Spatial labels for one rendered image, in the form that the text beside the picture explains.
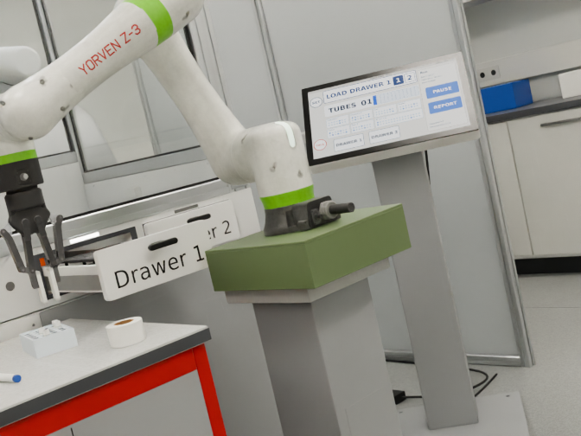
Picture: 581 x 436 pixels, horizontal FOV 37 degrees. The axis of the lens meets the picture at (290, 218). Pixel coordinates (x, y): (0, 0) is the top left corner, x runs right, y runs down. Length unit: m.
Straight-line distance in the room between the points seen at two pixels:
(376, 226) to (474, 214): 1.48
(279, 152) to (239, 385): 0.81
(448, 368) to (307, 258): 1.16
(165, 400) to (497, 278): 1.99
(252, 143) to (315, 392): 0.58
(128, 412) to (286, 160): 0.68
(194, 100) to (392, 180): 0.87
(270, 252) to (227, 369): 0.69
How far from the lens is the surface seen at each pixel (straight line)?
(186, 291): 2.35
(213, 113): 2.05
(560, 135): 4.58
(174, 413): 1.65
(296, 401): 2.04
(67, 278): 2.05
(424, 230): 2.71
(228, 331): 2.44
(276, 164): 1.93
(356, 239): 1.86
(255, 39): 3.98
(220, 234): 2.40
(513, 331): 3.43
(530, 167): 4.69
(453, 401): 2.85
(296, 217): 1.93
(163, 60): 2.02
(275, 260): 1.82
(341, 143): 2.63
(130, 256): 1.89
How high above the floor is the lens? 1.10
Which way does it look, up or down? 6 degrees down
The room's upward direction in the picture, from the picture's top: 13 degrees counter-clockwise
